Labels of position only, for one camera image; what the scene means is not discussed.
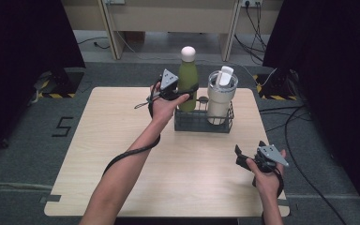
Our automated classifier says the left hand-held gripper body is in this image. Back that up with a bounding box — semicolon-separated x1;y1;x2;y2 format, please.
158;68;183;102

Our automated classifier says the green bottle with white cap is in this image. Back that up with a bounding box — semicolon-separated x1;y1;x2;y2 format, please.
176;45;200;113

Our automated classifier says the person's left hand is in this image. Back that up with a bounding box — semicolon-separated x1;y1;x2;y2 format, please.
149;82;191;127

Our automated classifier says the beige background desk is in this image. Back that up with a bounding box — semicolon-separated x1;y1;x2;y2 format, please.
60;0;285;63

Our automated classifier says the thin white cable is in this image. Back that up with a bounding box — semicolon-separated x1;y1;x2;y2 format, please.
235;61;278;88

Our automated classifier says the white floor cable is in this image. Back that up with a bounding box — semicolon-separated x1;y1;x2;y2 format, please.
114;30;182;62

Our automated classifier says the white tumbler with lid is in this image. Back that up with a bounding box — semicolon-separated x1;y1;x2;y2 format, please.
206;65;239;126

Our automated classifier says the long black floor cable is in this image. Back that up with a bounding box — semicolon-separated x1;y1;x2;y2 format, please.
283;105;349;225

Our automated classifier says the dark wire rack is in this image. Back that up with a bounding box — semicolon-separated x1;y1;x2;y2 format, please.
173;96;235;135

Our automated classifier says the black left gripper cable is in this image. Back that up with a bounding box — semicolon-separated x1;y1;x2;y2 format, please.
101;93;162;177

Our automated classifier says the black curtain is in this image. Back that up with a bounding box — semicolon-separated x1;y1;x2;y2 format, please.
0;0;86;158
262;0;360;217

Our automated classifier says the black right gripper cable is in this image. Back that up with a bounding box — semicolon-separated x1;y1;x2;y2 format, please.
251;168;286;225

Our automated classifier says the grey strap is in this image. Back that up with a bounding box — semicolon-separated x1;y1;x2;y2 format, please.
133;94;161;110

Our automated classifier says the bundle of hanging black cables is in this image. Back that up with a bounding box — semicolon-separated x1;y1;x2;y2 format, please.
233;2;269;63

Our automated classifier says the person's right hand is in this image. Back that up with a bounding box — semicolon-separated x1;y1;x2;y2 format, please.
246;149;288;200

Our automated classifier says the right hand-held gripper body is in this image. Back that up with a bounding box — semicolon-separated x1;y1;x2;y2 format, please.
254;140;291;173

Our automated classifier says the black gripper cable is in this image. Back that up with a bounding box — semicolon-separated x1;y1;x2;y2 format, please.
251;168;286;225
101;93;162;177

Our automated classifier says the yellow black hazard tape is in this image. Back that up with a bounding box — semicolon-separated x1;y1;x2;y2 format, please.
252;74;298;101
37;79;77;99

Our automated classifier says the black metal stand base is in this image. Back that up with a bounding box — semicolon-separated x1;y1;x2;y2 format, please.
263;67;298;98
33;67;85;96

